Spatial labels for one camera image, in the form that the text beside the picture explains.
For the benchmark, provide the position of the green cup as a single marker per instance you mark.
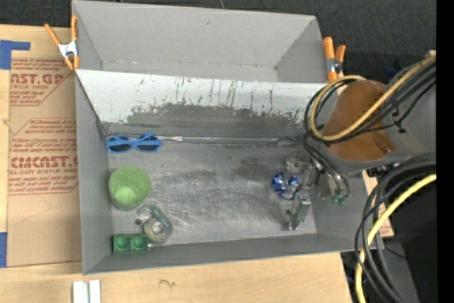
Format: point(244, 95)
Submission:
point(128, 188)

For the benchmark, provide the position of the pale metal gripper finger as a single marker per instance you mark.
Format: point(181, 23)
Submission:
point(304, 209)
point(289, 220)

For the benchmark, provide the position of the brown cardboard board red print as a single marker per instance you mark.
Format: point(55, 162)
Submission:
point(42, 209)

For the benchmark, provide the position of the blue sunglasses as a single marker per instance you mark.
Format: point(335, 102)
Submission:
point(134, 143)

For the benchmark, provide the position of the green toy brick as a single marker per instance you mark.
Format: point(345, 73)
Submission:
point(130, 243)

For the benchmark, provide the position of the blue and white crumpled packet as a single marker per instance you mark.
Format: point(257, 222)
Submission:
point(284, 185)

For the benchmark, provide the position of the grey metal bin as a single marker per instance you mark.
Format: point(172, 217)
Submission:
point(213, 188)

